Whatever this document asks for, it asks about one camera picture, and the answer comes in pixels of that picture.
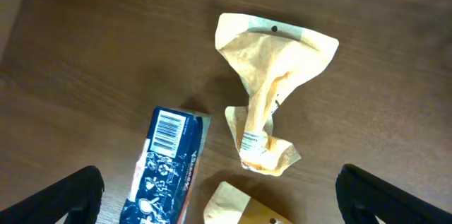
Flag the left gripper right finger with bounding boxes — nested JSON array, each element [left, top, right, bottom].
[[335, 164, 451, 224]]

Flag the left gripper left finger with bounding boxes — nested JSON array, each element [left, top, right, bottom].
[[1, 165, 105, 224]]

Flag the blue Kleenex tissue pack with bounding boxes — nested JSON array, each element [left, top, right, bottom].
[[119, 106, 211, 224]]

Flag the beige brown snack pouch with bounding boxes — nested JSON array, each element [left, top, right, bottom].
[[203, 182, 292, 224]]

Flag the crumpled beige paper pouch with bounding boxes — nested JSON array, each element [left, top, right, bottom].
[[215, 13, 339, 177]]

